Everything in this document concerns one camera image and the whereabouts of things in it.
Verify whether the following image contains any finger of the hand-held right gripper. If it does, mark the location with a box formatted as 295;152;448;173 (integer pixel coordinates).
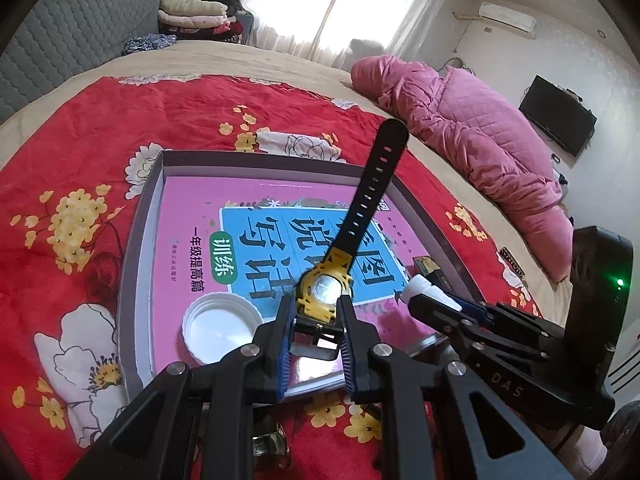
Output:
452;296;568;348
410;294;546;361

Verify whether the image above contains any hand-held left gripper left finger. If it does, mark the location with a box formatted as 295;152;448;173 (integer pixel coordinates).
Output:
65;294;296;480

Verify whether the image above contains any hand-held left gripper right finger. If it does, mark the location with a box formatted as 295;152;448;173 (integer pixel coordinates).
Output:
336;294;576;480

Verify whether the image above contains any yellow watch with black strap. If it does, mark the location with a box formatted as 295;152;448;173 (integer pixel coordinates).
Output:
292;117;409;361

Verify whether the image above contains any white plastic jar lid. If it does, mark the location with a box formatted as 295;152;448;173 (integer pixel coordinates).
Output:
181;294;264;366

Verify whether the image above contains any small black and gold case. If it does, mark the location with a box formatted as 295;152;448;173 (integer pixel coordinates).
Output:
412;255;453;281

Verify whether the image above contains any shallow grey cardboard box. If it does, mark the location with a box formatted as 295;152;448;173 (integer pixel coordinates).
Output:
118;150;483;401

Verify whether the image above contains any person's right forearm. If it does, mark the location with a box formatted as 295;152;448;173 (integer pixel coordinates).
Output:
555;425;611;480

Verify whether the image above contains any dark patterned strip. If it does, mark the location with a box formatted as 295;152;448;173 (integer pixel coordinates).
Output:
499;246;528;276

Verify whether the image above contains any pink and blue book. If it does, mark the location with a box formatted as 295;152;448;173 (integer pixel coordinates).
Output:
150;175;451;391

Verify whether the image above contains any pink quilted duvet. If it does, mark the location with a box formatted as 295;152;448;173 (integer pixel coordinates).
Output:
350;55;576;283

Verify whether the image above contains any black television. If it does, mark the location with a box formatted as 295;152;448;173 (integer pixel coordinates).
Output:
518;75;597;157

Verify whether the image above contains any beige bed sheet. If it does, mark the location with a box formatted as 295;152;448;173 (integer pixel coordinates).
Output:
0;40;576;311

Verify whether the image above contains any red floral blanket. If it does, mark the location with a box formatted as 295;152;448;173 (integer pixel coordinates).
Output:
0;75;543;480

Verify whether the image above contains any white air conditioner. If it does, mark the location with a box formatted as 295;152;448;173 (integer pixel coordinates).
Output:
477;2;540;38

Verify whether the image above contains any blue patterned cloth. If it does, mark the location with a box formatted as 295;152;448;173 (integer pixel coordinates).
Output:
121;34;176;57

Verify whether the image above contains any white window curtain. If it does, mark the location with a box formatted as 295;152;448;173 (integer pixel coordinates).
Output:
240;0;461;68

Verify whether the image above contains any stack of folded clothes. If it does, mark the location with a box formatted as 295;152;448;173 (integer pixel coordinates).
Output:
157;0;256;43

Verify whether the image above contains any grey quilted headboard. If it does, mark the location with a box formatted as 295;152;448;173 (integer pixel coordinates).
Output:
0;0;163;123

